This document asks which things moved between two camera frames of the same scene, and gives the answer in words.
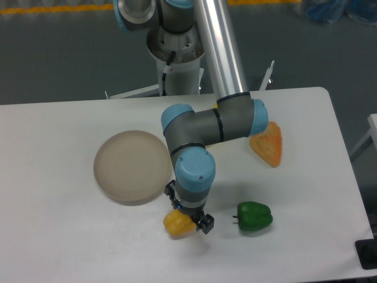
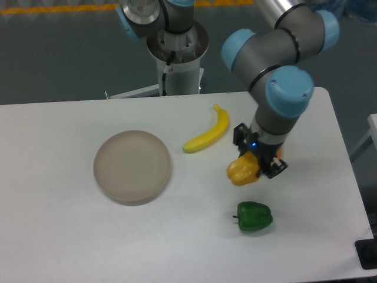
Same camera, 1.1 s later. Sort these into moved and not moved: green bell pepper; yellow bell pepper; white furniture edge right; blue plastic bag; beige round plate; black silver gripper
Moved: black silver gripper; yellow bell pepper
Not moved: white furniture edge right; green bell pepper; blue plastic bag; beige round plate
